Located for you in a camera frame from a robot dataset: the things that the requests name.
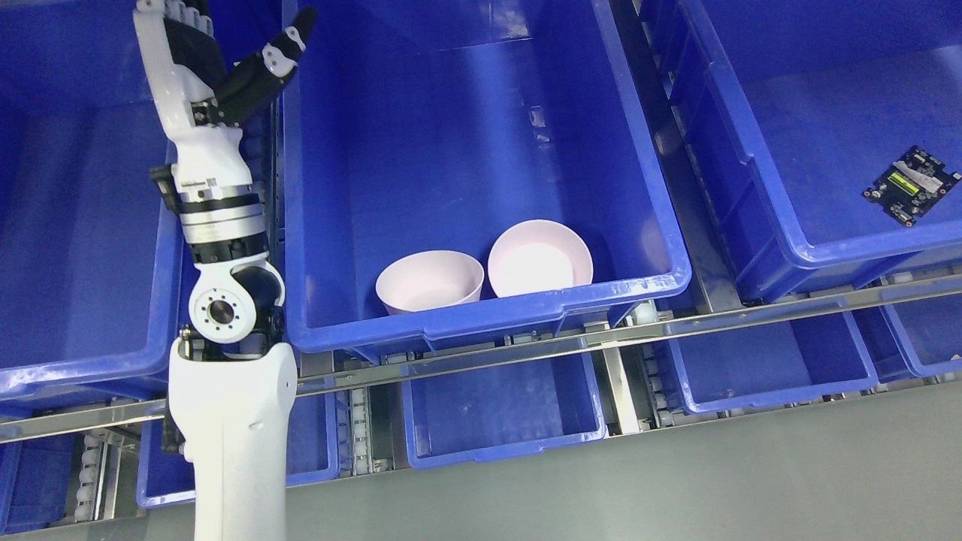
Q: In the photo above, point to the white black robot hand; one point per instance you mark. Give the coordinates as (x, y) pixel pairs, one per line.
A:
(203, 103)

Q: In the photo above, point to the pink bowl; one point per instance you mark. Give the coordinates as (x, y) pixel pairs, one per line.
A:
(538, 255)
(428, 280)

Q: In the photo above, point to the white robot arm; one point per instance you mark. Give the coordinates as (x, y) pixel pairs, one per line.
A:
(231, 378)

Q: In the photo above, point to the blue bin lower left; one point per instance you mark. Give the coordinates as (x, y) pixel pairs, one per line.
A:
(317, 451)

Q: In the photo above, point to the blue bin lower right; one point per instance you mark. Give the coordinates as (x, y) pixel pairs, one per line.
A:
(762, 366)

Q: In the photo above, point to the green circuit board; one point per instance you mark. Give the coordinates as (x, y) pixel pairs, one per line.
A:
(911, 186)

